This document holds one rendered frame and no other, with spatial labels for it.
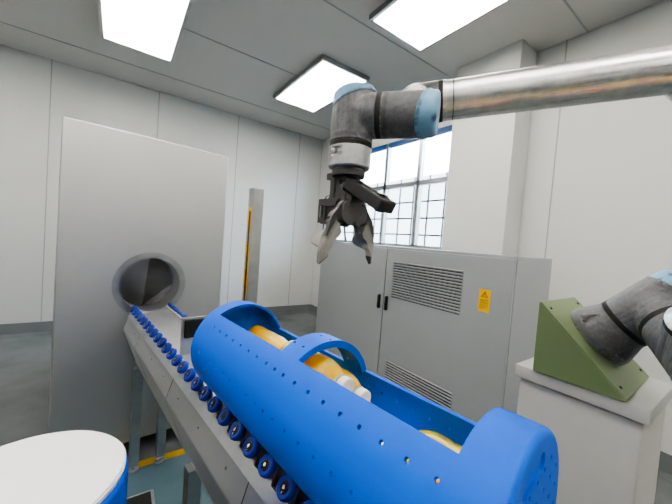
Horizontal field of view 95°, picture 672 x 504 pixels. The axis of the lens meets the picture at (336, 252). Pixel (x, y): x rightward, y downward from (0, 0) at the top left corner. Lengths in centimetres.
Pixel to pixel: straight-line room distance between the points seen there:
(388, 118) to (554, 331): 81
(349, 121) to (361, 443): 56
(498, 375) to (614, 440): 112
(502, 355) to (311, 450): 175
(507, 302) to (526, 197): 161
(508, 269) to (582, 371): 108
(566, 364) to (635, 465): 26
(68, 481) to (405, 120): 85
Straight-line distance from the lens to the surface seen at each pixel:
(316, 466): 59
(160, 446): 250
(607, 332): 121
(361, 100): 68
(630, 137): 341
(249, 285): 170
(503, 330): 218
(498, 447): 48
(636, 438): 120
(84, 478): 75
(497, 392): 229
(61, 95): 551
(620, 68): 85
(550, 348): 117
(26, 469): 82
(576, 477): 129
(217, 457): 101
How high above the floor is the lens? 146
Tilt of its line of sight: 2 degrees down
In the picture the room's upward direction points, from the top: 4 degrees clockwise
